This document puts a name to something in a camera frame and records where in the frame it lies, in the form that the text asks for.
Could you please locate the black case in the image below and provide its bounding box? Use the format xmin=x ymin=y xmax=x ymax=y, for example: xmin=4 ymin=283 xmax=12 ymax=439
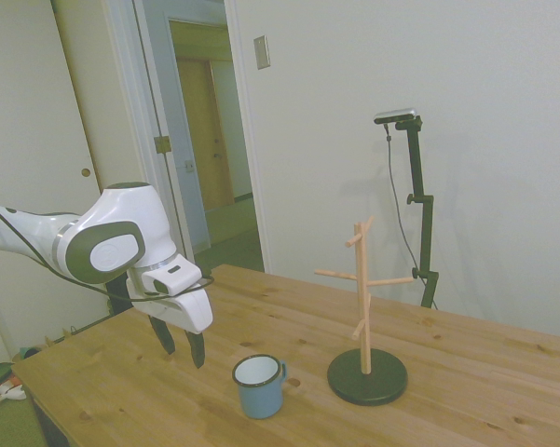
xmin=107 ymin=278 xmax=136 ymax=318

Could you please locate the white floor item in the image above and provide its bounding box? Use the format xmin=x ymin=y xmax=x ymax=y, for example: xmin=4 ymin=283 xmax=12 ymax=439
xmin=0 ymin=381 xmax=28 ymax=401

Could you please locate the metal wall switch plate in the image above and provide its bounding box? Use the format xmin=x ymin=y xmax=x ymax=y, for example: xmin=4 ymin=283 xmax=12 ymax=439
xmin=253 ymin=34 xmax=271 ymax=71

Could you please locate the wooden mug tree black base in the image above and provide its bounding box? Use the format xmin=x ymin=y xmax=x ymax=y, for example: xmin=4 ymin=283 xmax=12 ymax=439
xmin=313 ymin=215 xmax=410 ymax=407

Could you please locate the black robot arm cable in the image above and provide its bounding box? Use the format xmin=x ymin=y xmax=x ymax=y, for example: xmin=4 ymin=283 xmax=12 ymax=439
xmin=0 ymin=198 xmax=215 ymax=300

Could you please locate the black camera stand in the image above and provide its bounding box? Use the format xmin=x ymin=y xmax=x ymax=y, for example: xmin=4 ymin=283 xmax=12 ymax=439
xmin=394 ymin=115 xmax=440 ymax=310

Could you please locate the white open door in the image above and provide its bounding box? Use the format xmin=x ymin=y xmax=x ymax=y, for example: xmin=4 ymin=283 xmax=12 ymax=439
xmin=49 ymin=0 xmax=198 ymax=322

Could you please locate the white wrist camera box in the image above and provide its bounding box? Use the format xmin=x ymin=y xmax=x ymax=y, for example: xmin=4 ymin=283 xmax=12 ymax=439
xmin=141 ymin=262 xmax=203 ymax=298

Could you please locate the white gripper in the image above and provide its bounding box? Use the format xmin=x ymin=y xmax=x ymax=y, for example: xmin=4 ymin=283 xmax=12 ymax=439
xmin=129 ymin=278 xmax=214 ymax=371

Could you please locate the grey exterior camera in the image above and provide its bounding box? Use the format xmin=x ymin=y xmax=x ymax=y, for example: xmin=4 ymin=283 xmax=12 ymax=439
xmin=374 ymin=107 xmax=419 ymax=126

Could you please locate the blue enamel mug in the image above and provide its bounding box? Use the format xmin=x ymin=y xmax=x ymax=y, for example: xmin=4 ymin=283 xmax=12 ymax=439
xmin=231 ymin=354 xmax=289 ymax=421

